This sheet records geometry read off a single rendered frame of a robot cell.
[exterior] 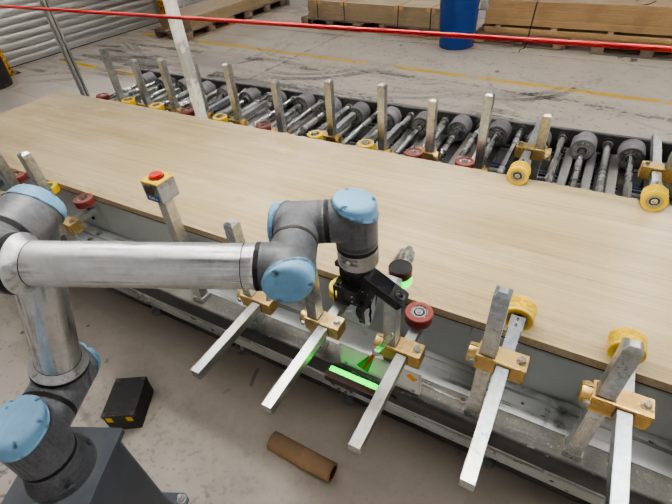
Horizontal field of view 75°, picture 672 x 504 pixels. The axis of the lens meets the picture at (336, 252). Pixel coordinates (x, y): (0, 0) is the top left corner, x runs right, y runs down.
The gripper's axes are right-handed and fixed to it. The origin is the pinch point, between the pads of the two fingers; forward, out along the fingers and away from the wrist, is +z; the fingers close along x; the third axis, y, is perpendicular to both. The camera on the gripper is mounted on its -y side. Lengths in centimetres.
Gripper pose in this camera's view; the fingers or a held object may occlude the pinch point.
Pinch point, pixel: (368, 324)
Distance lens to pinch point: 110.3
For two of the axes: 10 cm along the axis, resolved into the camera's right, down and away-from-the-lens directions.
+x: -4.8, 5.9, -6.5
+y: -8.7, -2.7, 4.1
